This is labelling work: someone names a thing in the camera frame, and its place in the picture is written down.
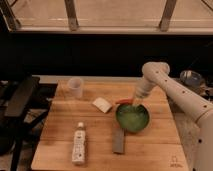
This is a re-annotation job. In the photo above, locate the red pepper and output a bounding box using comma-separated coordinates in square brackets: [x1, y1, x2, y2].
[115, 99, 133, 104]

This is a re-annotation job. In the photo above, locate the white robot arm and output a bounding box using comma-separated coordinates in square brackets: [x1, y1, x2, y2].
[134, 62, 213, 171]

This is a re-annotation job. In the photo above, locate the green ceramic bowl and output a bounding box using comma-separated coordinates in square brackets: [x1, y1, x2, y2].
[116, 104, 150, 133]

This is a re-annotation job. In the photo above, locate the white sponge block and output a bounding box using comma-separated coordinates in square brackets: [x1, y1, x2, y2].
[92, 97, 112, 113]

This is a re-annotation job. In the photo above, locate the grey rectangular block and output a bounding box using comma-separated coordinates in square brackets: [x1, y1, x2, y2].
[112, 128, 125, 154]

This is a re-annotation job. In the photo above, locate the round metal lamp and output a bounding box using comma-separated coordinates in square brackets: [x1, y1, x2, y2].
[180, 70, 203, 87]

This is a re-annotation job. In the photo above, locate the translucent plastic cup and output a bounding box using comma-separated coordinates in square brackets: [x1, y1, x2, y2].
[67, 77, 84, 98]

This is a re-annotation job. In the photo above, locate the white labelled bottle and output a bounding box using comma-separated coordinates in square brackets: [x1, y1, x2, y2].
[72, 122, 86, 165]

